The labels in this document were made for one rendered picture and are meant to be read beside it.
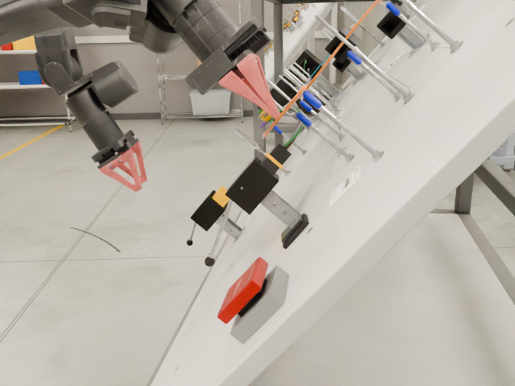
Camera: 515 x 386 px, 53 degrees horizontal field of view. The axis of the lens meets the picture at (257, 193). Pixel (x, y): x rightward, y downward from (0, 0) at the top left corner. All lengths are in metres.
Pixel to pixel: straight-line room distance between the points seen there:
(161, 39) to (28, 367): 1.97
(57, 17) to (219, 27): 0.18
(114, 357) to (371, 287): 1.50
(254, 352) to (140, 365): 1.90
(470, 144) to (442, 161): 0.02
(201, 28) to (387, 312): 0.68
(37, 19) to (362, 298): 0.77
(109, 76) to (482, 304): 0.83
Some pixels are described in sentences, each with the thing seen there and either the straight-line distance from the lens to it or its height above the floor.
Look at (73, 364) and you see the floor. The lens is 2.42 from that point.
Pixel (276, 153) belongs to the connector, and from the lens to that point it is 0.63.
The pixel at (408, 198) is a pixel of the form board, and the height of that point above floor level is 1.21.
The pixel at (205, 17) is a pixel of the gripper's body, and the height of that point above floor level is 1.34.
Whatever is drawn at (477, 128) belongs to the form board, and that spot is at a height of 1.26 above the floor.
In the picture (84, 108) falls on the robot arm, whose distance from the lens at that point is 0.99.
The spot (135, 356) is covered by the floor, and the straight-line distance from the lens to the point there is 2.39.
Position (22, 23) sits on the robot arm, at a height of 1.34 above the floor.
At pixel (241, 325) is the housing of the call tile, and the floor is 1.08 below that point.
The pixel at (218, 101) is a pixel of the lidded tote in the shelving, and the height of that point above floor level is 0.32.
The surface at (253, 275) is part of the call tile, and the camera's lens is 0.45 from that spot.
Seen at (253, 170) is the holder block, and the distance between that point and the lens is 0.63.
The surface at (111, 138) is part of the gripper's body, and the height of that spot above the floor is 1.14.
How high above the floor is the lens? 1.33
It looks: 18 degrees down
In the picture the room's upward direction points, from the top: 1 degrees counter-clockwise
